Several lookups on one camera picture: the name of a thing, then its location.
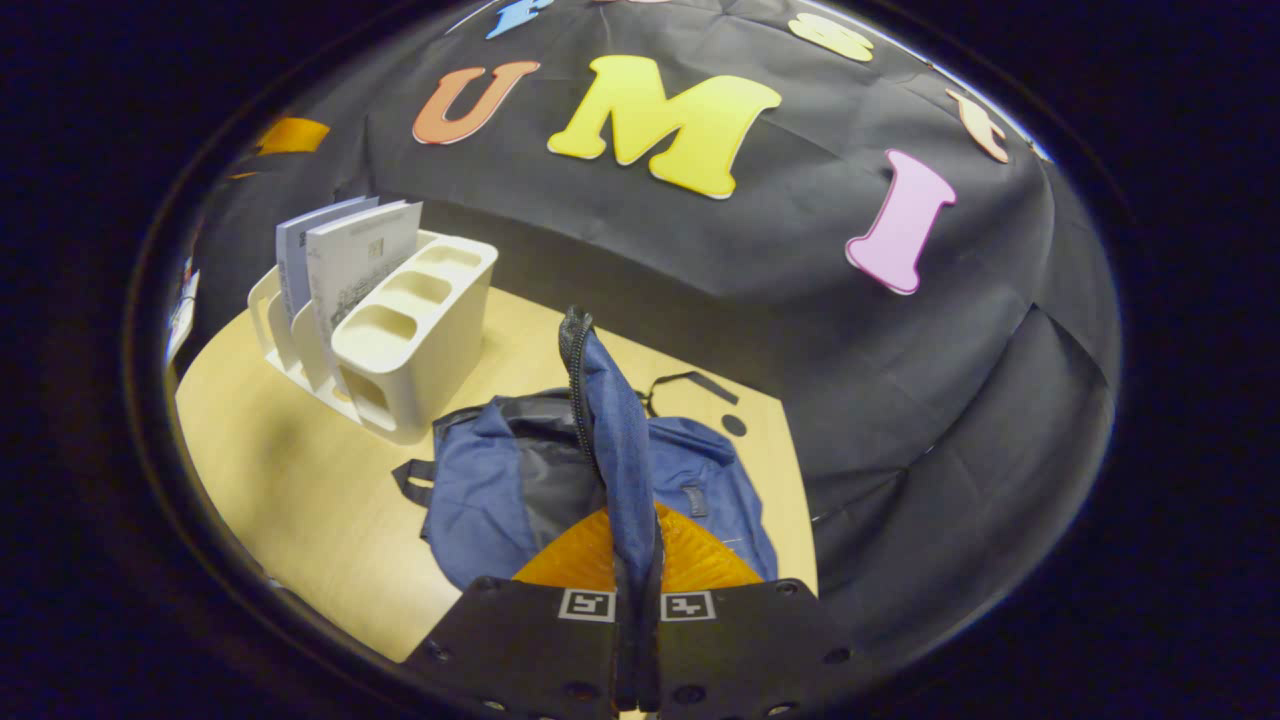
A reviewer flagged white power strip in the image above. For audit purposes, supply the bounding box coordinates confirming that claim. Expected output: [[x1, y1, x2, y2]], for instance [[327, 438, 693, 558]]
[[168, 268, 201, 363]]

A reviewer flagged white bookshelf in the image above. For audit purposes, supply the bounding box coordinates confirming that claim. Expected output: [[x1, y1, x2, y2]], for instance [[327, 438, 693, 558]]
[[247, 228, 499, 446]]

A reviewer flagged white cover book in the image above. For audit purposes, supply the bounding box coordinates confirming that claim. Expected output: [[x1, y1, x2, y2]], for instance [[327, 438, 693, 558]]
[[305, 200, 424, 371]]

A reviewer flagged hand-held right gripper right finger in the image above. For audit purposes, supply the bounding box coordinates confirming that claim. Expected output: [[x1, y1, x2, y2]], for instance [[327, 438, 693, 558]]
[[640, 500, 881, 720]]

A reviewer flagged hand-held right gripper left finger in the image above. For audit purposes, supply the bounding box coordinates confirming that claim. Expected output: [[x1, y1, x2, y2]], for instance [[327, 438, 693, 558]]
[[400, 503, 636, 720]]

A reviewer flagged blue schoolbag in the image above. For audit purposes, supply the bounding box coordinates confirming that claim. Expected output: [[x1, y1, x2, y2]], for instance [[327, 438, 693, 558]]
[[393, 305, 781, 601]]

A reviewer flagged lavender cover book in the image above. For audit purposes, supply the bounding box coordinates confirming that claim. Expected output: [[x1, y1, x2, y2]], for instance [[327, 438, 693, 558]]
[[275, 195, 381, 326]]

